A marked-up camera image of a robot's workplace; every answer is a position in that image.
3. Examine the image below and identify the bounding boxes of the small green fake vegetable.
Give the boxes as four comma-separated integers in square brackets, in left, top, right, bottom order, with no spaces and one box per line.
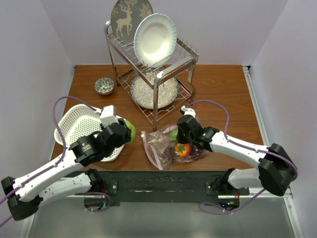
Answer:
[170,129,178,143]

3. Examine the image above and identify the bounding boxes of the orange fake tomato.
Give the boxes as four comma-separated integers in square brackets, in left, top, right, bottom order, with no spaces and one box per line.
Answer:
[174,143,191,159]

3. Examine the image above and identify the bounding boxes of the clear zip top bag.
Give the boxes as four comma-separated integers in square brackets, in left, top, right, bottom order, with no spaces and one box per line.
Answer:
[141,125,207,170]

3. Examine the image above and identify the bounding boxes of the green fake cabbage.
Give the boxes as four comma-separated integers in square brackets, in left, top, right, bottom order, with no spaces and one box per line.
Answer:
[124,119,136,145]

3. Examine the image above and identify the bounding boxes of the dark red fake fruit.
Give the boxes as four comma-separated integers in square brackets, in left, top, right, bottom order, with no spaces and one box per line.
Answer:
[162,147,176,161]

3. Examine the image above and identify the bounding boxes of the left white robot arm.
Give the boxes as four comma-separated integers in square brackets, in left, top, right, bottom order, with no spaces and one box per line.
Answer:
[1,119,132,221]

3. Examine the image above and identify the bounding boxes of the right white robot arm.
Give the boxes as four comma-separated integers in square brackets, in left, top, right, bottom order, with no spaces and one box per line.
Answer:
[177,115,297,196]

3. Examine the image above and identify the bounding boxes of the purple fake eggplant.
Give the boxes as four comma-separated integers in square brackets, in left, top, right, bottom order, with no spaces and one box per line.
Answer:
[163,125,178,133]

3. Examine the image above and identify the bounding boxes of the white perforated plastic basket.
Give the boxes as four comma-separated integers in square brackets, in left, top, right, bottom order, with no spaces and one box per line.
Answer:
[54,104,124,149]

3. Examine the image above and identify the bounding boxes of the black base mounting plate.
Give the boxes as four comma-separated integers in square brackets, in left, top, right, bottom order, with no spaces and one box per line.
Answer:
[85,170,250,206]

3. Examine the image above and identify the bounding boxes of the small patterned bowl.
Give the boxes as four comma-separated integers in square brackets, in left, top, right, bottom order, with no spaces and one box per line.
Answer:
[94,77,115,95]

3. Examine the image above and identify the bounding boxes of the speckled plate lower shelf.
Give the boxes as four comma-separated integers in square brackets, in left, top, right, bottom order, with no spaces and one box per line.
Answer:
[130,76,179,110]

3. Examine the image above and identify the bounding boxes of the steel dish rack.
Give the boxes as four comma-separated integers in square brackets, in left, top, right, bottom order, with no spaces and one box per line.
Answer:
[104,21,199,131]

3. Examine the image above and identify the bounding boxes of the white fluted plate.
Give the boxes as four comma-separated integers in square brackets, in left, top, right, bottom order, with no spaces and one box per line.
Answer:
[134,13,177,68]

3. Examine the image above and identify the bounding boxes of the grey deer plate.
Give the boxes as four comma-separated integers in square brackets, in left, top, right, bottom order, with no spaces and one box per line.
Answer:
[110,0,153,46]

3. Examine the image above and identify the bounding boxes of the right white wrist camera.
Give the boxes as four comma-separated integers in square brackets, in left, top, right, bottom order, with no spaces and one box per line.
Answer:
[180,106,196,118]

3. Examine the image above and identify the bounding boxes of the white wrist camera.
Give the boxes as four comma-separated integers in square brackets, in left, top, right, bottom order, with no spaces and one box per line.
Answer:
[180,106,196,118]
[100,105,118,127]

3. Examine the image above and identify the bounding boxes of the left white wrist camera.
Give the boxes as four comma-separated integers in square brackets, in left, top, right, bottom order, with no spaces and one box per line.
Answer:
[100,105,118,127]

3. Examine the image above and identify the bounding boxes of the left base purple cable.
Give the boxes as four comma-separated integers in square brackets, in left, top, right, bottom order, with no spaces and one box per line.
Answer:
[84,192,112,213]

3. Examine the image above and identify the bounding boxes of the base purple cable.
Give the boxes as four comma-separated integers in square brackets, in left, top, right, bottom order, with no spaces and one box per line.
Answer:
[84,192,112,213]
[199,188,265,214]

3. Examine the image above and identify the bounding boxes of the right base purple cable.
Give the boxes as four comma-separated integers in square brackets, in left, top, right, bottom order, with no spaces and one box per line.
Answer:
[199,188,265,214]

